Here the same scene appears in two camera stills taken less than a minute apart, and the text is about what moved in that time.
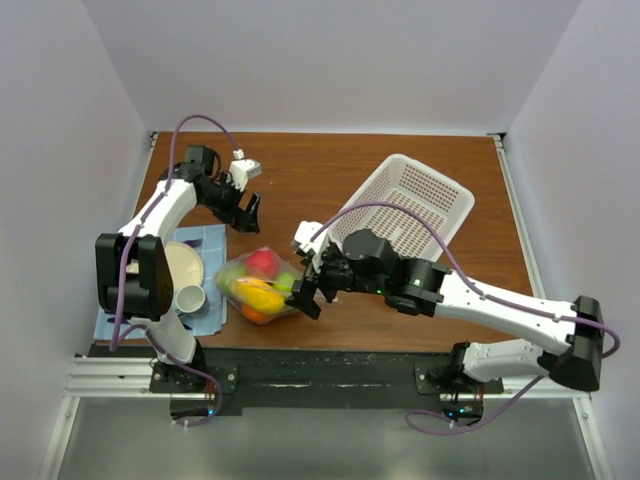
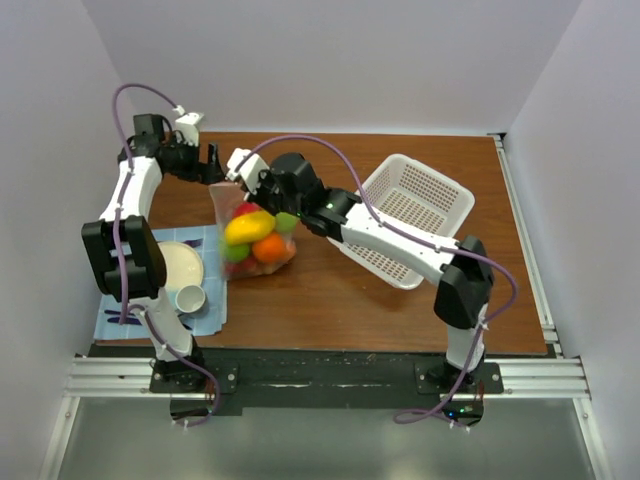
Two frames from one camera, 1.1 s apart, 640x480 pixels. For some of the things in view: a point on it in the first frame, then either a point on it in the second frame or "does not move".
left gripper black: [242, 220] -> [210, 172]
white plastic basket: [444, 204] does not move
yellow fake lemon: [261, 296] -> [248, 227]
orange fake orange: [253, 315] -> [270, 248]
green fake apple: [285, 282] -> [285, 222]
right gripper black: [316, 267] -> [264, 178]
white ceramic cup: [190, 299] does not move
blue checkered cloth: [210, 244] does not move
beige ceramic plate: [186, 264] does not move
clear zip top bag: [257, 283] -> [252, 239]
